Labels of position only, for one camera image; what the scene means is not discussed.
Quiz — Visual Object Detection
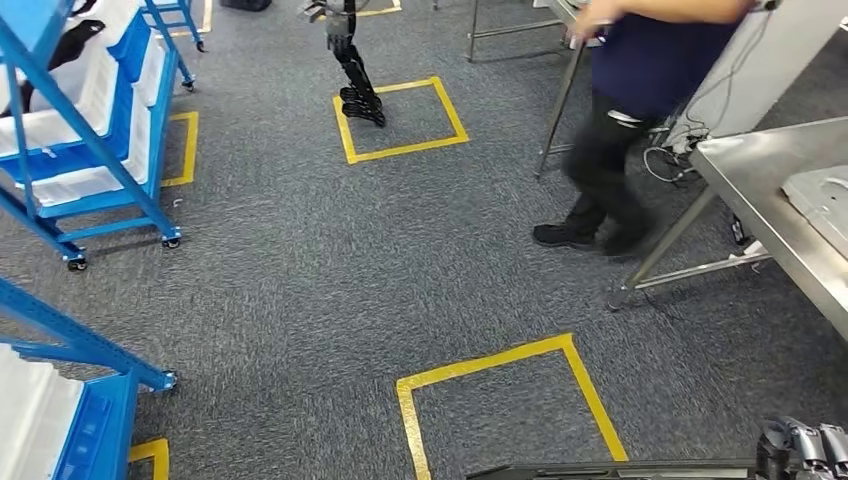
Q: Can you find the person's hand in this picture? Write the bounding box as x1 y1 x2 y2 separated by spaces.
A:
568 0 625 49

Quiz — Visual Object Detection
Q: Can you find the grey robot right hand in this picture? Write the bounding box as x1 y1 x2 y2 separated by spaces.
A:
755 415 848 480

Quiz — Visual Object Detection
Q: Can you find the black plastic bracket part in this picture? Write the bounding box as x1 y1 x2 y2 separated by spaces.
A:
463 458 761 480

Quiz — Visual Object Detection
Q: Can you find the blue metal shelf rack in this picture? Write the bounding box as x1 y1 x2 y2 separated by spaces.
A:
0 276 179 480

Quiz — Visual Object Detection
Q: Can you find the person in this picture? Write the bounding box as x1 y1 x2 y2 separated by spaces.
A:
531 0 757 260

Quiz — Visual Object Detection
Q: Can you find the white partition board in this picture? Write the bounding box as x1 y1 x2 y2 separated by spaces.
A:
662 0 848 158

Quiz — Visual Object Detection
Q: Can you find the yellow floor tape square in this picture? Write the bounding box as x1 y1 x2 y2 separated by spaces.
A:
317 0 404 20
396 333 630 480

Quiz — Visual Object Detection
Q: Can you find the stamped sheet metal panel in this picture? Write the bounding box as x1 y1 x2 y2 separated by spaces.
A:
780 164 848 262

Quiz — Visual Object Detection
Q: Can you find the yellow floor tape mark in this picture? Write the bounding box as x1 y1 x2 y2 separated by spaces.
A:
160 111 201 189
128 437 171 480
158 0 214 38

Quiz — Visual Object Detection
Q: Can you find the blue wheeled cart rack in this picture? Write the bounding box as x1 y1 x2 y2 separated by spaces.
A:
0 0 193 274
139 0 209 55

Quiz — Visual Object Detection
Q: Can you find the black plastic trim piece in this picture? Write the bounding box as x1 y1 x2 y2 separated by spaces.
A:
0 19 108 120

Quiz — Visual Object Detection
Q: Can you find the white cable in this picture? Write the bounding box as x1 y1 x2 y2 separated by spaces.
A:
641 142 701 186

